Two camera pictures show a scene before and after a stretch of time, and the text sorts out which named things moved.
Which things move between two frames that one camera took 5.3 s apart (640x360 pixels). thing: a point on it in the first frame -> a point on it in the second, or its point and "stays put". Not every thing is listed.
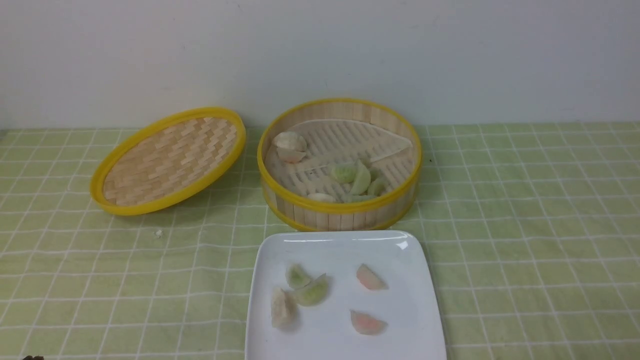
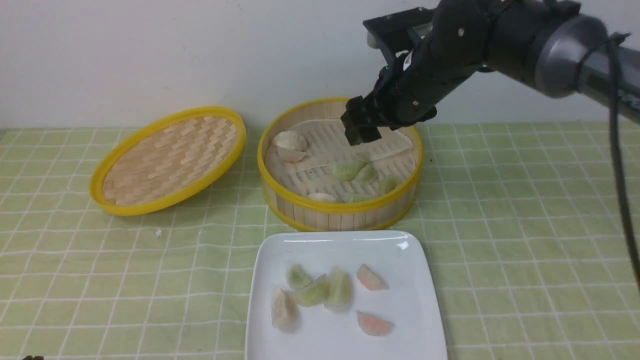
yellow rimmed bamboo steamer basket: (340, 165) stays put
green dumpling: (376, 187) -> (368, 173)
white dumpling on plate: (283, 309) stays put
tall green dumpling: (362, 179) -> (339, 292)
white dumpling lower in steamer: (290, 155) stays put
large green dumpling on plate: (313, 293) stays put
